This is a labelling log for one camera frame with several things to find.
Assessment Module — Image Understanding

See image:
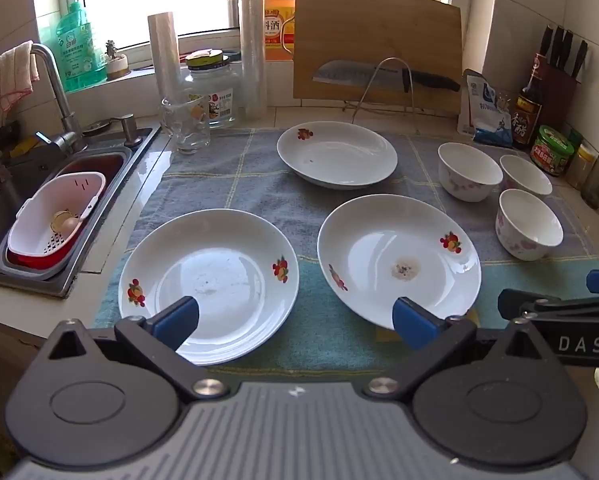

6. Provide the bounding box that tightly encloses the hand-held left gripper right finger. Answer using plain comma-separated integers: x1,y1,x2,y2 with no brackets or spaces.
362,296,549,402

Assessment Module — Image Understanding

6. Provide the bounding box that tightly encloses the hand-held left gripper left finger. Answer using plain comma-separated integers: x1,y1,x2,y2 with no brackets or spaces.
46,296,230,403

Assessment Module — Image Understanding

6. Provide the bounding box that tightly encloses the white floral bowl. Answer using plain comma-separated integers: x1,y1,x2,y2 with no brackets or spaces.
495,188,564,262
499,154,553,198
438,142,503,203

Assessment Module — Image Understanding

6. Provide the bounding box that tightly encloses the white fruit-print plate with stain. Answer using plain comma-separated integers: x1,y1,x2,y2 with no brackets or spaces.
317,193,482,332

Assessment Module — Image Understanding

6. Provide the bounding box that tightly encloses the small yellow-lid jar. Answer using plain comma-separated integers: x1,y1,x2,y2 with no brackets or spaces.
565,144,597,190

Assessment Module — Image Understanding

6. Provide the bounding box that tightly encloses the green-lid sauce jar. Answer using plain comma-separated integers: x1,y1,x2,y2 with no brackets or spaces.
531,125,575,177

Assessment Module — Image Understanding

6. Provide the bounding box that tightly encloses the red plastic basin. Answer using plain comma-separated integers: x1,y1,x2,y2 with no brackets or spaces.
4,230,93,272

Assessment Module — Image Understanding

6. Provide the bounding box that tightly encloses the grey blue checked towel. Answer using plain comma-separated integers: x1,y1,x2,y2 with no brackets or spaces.
94,127,599,376

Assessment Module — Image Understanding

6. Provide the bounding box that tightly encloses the stainless steel sink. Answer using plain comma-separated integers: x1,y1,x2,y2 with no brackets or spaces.
0,122,161,300

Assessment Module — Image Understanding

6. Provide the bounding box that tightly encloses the white colander basket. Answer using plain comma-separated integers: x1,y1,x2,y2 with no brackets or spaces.
7,171,107,258

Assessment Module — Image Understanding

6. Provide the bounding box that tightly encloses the dark vinegar bottle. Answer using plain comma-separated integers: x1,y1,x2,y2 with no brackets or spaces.
512,52,547,150

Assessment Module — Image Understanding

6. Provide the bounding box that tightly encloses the white blue salt bag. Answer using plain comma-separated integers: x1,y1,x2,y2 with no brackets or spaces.
457,69,514,148

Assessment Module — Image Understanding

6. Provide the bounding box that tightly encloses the dark wooden knife block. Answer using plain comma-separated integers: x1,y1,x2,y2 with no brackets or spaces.
532,52,580,126

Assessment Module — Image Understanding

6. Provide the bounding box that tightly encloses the clear glass mug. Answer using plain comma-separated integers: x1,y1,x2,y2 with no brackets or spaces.
160,94,213,155

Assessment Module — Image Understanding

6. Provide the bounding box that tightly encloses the metal sink plug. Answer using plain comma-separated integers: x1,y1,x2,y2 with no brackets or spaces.
82,117,123,137

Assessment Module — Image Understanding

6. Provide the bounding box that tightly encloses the large glass jar with label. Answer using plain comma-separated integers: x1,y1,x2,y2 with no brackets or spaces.
184,50,240,129

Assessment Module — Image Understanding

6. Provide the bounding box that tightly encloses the small potted plant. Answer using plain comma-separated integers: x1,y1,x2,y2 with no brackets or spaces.
104,40,130,82

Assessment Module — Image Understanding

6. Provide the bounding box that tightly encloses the short plastic wrap roll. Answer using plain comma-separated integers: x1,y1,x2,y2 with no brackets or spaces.
147,11,185,106

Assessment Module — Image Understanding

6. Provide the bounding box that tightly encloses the metal faucet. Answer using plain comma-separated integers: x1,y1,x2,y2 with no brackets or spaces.
0,43,88,156

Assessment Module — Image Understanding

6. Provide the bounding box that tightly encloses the green refill pouch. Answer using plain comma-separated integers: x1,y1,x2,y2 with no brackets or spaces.
82,22,108,86

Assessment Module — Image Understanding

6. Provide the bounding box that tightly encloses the tall plastic wrap roll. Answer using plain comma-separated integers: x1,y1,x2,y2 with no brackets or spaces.
237,0,268,121

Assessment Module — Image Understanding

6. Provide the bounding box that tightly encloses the green dish soap bottle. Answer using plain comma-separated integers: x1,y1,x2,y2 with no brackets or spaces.
54,0,94,93

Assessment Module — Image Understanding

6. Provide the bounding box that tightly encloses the pink white cloth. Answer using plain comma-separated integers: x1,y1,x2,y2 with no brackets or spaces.
0,40,40,113

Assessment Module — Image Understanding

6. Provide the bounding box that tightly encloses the wooden cutting board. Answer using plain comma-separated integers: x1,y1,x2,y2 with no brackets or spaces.
293,0,463,111

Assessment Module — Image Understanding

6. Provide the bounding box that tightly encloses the orange cooking wine jug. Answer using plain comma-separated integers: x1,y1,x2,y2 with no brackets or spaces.
254,0,298,63

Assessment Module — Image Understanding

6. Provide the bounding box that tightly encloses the metal wire rack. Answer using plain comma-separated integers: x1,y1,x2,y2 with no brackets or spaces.
342,57,425,123

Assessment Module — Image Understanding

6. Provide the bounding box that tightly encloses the black-handled cleaver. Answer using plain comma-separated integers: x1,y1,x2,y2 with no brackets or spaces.
312,59,461,95

